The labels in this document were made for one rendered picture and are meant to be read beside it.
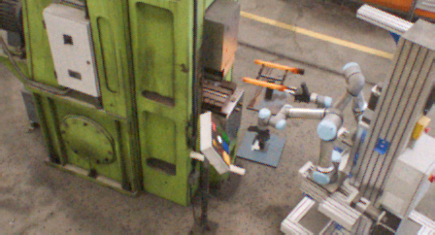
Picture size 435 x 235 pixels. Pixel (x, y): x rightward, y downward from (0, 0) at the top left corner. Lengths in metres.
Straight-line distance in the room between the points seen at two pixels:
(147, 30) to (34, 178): 2.01
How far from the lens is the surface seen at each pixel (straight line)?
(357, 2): 7.30
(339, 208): 3.79
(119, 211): 4.58
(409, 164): 3.53
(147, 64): 3.70
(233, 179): 4.77
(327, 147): 3.41
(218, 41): 3.56
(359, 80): 3.74
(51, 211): 4.69
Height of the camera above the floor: 3.67
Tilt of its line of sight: 43 degrees down
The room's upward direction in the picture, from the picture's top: 3 degrees clockwise
